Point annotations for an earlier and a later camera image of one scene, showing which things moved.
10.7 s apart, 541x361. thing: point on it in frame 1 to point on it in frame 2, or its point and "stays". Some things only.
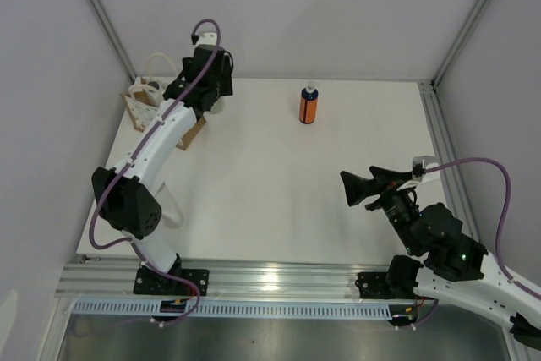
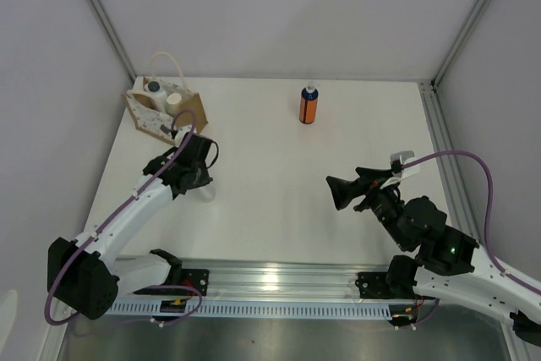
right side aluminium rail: [454, 188] stays
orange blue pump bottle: [308, 104] stays
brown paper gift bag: [145, 95] stays
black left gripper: [225, 79] to [204, 177]
